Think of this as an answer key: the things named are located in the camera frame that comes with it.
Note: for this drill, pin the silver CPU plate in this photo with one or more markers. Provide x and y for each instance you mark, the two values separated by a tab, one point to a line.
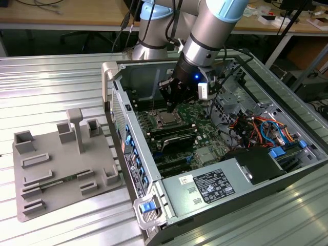
167	118

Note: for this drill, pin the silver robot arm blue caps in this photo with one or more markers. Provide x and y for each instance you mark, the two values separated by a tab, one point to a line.
212	33

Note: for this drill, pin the black RAM slot bank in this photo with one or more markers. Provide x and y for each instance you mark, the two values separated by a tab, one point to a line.
146	101
169	132

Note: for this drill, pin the green motherboard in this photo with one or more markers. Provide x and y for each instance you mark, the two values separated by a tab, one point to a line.
207	133

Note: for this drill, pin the black graphics card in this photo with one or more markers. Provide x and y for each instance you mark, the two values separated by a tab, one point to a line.
179	143

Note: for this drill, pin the silver perforated disk bay cage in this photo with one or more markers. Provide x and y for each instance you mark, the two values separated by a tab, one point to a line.
241	100

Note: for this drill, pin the silver chipset heat sink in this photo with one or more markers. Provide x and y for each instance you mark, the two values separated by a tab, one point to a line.
205	155

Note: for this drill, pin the black expansion slots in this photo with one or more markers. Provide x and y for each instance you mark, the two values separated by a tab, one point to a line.
171	166

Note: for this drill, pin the blue card retention tabs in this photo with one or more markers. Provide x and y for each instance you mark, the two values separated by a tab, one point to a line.
139	161

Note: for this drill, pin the small white box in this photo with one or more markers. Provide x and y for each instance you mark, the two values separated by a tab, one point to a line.
264	21

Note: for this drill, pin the black plastic shroud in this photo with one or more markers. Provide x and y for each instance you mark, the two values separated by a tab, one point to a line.
256	161

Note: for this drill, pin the grey power supply unit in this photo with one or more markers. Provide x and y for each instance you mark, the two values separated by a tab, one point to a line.
179	200

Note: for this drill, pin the wooden desk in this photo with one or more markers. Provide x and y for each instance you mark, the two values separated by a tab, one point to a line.
77	12

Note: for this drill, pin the blue case latch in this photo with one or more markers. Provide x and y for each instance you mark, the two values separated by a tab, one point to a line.
147	207

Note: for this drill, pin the brown cardboard box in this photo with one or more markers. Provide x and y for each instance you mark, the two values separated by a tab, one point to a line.
307	53

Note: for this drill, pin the black box on floor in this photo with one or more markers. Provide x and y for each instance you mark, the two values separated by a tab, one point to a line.
315	89

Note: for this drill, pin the small blue clip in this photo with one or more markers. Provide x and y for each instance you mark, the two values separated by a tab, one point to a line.
302	144

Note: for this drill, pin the grey parts rack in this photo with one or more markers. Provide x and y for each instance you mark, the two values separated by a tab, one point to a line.
64	159

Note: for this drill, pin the open grey PC case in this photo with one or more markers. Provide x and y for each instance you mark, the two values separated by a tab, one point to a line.
294	179

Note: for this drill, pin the flat cardboard piece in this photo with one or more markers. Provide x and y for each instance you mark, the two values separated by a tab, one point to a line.
319	24

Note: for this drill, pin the green RAM stick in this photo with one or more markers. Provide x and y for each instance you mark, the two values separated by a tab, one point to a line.
55	183

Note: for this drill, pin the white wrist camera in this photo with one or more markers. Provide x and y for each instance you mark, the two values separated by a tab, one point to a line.
202	91

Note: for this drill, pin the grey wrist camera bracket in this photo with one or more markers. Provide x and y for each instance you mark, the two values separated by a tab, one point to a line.
181	44

